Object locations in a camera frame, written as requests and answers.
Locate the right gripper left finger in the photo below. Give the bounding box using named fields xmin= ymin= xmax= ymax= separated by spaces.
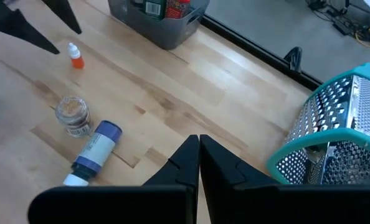
xmin=27 ymin=134 xmax=201 ymax=224

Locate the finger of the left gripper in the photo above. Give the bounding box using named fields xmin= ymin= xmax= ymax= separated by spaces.
xmin=0 ymin=8 xmax=61 ymax=56
xmin=41 ymin=0 xmax=83 ymax=35

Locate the dark grey plastic bin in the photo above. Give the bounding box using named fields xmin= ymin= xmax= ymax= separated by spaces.
xmin=107 ymin=0 xmax=211 ymax=51

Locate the small orange food colouring bottle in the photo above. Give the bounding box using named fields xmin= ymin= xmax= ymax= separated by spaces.
xmin=67 ymin=42 xmax=86 ymax=70

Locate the red-lidded spice tin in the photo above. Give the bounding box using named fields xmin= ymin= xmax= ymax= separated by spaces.
xmin=164 ymin=0 xmax=192 ymax=20

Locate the teal-framed metal box grater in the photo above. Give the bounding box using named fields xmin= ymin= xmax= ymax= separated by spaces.
xmin=265 ymin=62 xmax=370 ymax=187

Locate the green-lidded spice jar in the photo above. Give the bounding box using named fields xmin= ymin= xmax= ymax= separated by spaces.
xmin=142 ymin=0 xmax=168 ymax=21

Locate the black table clamp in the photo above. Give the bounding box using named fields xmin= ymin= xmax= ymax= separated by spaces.
xmin=283 ymin=46 xmax=304 ymax=75

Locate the small glass sprinkles jar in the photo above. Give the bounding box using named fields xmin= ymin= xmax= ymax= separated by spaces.
xmin=54 ymin=96 xmax=93 ymax=138

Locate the purple icing bottle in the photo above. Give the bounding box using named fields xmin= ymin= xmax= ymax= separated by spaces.
xmin=62 ymin=119 xmax=123 ymax=187

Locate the black power brick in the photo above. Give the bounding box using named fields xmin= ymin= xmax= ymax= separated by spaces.
xmin=332 ymin=21 xmax=350 ymax=37

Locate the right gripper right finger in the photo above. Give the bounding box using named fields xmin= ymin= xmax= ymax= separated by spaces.
xmin=199 ymin=134 xmax=370 ymax=224

